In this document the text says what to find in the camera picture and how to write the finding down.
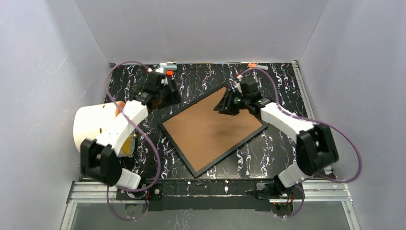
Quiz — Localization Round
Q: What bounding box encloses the brown backing board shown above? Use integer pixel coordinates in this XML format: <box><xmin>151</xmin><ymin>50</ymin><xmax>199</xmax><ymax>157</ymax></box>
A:
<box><xmin>161</xmin><ymin>94</ymin><xmax>264</xmax><ymax>173</ymax></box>

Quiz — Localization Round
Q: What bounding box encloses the black orange marker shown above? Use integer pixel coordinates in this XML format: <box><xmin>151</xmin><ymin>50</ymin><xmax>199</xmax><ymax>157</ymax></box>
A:
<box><xmin>166</xmin><ymin>70</ymin><xmax>174</xmax><ymax>76</ymax></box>

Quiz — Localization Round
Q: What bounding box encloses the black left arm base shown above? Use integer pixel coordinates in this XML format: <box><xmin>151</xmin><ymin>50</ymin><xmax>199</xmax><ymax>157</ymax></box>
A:
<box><xmin>116</xmin><ymin>182</ymin><xmax>163</xmax><ymax>201</ymax></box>

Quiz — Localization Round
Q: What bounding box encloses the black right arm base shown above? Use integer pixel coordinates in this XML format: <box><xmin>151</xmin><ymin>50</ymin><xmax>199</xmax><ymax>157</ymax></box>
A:
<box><xmin>245</xmin><ymin>176</ymin><xmax>305</xmax><ymax>202</ymax></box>

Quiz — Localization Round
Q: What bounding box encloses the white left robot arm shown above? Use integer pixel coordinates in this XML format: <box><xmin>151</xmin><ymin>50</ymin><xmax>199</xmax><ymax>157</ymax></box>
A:
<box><xmin>79</xmin><ymin>68</ymin><xmax>181</xmax><ymax>192</ymax></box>

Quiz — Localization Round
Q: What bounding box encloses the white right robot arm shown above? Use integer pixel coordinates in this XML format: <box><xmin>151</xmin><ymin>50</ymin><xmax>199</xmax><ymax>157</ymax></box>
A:
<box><xmin>214</xmin><ymin>80</ymin><xmax>339</xmax><ymax>191</ymax></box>

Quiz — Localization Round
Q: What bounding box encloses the white cylinder orange lid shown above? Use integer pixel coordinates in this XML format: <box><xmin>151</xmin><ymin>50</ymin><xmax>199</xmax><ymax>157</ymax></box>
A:
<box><xmin>73</xmin><ymin>103</ymin><xmax>137</xmax><ymax>161</ymax></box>

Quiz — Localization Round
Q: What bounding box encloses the aluminium rail frame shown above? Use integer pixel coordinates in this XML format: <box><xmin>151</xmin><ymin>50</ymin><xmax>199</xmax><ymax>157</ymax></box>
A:
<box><xmin>61</xmin><ymin>180</ymin><xmax>360</xmax><ymax>230</ymax></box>

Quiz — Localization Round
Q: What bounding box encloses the black picture frame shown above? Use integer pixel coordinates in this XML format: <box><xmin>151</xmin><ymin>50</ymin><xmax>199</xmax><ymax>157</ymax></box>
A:
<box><xmin>158</xmin><ymin>84</ymin><xmax>269</xmax><ymax>178</ymax></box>

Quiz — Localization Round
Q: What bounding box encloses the orange white marker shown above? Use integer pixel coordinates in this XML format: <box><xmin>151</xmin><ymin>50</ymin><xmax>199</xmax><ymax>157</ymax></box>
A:
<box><xmin>248</xmin><ymin>63</ymin><xmax>269</xmax><ymax>70</ymax></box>

